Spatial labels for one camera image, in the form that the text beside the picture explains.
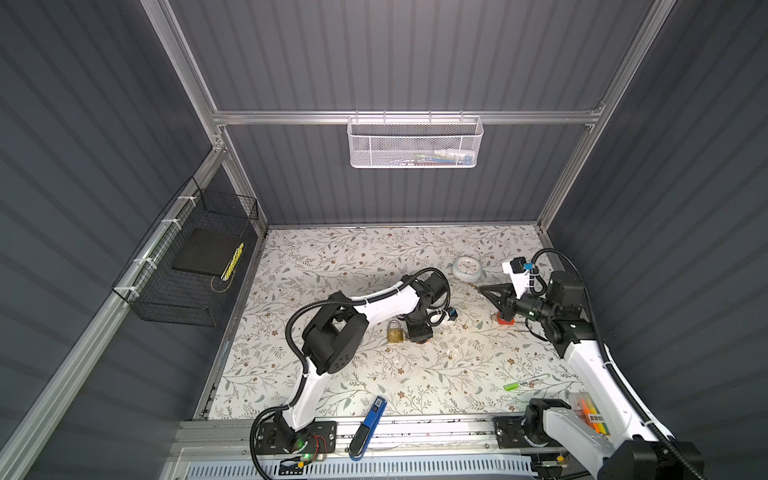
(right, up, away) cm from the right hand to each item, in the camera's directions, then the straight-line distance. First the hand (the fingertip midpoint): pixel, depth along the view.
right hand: (488, 291), depth 77 cm
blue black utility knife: (-32, -34, -7) cm, 48 cm away
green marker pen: (+9, -26, +4) cm, 28 cm away
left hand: (-16, -14, +14) cm, 26 cm away
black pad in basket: (-74, +11, -1) cm, 74 cm away
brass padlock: (-24, -14, +15) cm, 32 cm away
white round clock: (+2, +4, +28) cm, 28 cm away
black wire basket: (-78, +4, -5) cm, 78 cm away
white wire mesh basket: (-18, +57, +47) cm, 76 cm away
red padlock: (+10, -12, +17) cm, 23 cm away
